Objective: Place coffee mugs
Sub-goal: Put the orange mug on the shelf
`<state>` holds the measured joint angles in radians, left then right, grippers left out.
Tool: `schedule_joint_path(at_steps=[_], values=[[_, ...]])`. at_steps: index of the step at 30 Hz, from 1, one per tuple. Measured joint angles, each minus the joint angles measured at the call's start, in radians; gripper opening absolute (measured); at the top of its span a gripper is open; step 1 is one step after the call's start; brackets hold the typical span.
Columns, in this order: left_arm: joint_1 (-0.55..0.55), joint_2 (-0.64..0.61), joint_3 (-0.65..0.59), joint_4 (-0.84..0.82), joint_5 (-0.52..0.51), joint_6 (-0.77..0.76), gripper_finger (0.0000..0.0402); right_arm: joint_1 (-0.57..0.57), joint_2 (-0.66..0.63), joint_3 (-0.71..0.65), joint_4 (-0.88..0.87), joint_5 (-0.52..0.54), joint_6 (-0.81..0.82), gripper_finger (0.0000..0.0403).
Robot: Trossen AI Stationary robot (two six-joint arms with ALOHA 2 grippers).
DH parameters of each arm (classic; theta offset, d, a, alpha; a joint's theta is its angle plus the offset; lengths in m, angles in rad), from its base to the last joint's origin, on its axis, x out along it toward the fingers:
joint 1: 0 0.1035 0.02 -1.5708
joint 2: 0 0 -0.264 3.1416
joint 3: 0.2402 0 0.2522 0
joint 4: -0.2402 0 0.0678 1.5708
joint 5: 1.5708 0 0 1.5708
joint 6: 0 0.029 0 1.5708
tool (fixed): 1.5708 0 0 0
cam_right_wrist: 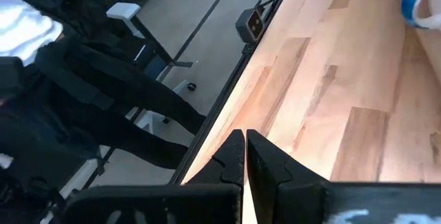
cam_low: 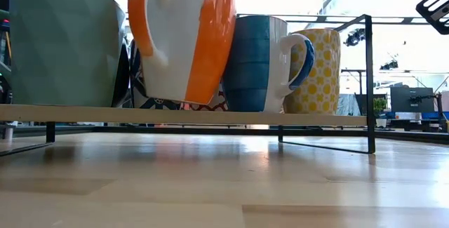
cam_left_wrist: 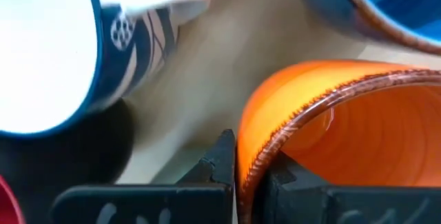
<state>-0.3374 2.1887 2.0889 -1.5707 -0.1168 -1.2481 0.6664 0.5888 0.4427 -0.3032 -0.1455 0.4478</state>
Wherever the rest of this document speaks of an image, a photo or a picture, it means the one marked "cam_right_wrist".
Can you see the blue mug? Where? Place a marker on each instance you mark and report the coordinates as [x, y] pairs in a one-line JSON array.
[[410, 8]]

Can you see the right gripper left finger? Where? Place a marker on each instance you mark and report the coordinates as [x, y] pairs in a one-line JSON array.
[[172, 203]]

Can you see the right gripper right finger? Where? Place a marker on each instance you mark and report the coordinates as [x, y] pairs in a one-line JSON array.
[[293, 200]]

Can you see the grey chair armrest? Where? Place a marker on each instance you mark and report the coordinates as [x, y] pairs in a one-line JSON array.
[[122, 10]]

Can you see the black depth camera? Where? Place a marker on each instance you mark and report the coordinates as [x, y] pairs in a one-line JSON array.
[[249, 25]]

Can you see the person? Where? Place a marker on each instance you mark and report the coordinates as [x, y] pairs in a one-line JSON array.
[[69, 96]]

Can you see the white chair base with casters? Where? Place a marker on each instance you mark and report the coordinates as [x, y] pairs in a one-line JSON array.
[[151, 120]]

